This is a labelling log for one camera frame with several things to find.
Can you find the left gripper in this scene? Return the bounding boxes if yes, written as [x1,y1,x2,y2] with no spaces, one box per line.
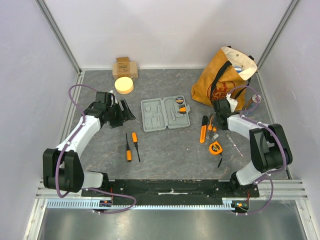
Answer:
[106,99,135,129]

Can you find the orange handled pliers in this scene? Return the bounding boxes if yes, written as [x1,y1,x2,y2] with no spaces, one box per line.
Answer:
[206,114,218,140]

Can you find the orange screwdriver thin shaft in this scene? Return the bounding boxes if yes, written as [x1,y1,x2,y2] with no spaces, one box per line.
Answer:
[131,132,141,162]

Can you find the grey plastic tool case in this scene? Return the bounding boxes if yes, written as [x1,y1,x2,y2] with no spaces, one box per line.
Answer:
[140,95,191,133]

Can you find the orange screwdriver thick shaft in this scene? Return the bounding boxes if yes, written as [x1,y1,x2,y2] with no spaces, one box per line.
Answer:
[125,133,132,162]

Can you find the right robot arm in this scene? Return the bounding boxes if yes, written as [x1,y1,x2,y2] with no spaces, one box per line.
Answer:
[213,98,293,197]

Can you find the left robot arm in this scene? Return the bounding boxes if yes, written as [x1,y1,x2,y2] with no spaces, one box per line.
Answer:
[42,91,135,197]

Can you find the orange utility knife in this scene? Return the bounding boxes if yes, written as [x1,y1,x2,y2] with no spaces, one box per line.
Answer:
[199,115,208,144]

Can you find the clear voltage tester screwdriver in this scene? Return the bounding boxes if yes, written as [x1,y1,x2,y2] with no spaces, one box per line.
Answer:
[226,134,243,157]

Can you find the yellow round sponge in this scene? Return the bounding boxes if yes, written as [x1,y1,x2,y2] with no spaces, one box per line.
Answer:
[114,76,134,95]

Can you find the orange tape measure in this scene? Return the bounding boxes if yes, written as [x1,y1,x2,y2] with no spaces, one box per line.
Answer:
[209,141,223,168]

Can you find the blue drink can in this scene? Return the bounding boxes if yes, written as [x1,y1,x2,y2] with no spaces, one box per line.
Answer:
[243,94,262,117]

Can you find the orange bit set holder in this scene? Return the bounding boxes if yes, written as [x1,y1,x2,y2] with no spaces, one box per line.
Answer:
[179,104,187,115]

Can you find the yellow Trader Joe's tote bag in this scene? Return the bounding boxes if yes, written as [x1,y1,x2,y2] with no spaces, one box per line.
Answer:
[191,46,258,111]

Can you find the brown cardboard box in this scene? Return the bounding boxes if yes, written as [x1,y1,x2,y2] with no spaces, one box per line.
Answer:
[112,56,138,80]

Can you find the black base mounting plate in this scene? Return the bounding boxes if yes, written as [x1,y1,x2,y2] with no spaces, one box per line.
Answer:
[81,178,260,206]

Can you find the grey slotted cable duct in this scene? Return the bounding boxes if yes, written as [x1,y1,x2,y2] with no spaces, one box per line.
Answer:
[46,198,235,211]

